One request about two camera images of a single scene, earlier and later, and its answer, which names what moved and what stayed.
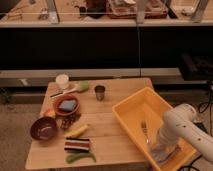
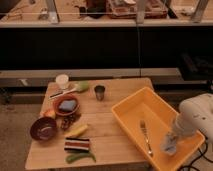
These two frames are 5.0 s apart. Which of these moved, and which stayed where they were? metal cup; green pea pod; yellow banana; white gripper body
Moved: white gripper body
Stayed: yellow banana; metal cup; green pea pod
